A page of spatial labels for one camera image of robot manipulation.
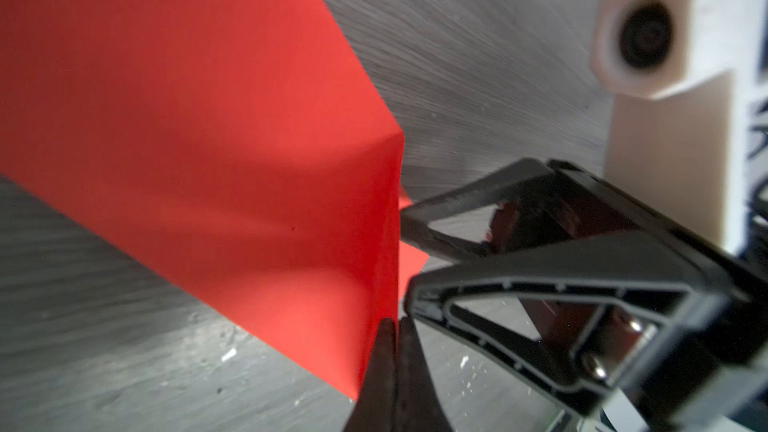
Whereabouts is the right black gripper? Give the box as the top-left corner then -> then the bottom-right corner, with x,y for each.
405,159 -> 767,431

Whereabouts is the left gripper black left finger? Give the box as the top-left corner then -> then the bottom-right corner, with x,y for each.
343,318 -> 397,432

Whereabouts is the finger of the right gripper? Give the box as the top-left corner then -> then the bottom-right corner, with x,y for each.
400,158 -> 555,263

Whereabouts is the red square paper sheet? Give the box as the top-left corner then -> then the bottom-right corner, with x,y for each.
1,0 -> 423,398

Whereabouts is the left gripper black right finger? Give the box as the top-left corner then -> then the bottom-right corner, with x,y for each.
397,317 -> 452,432

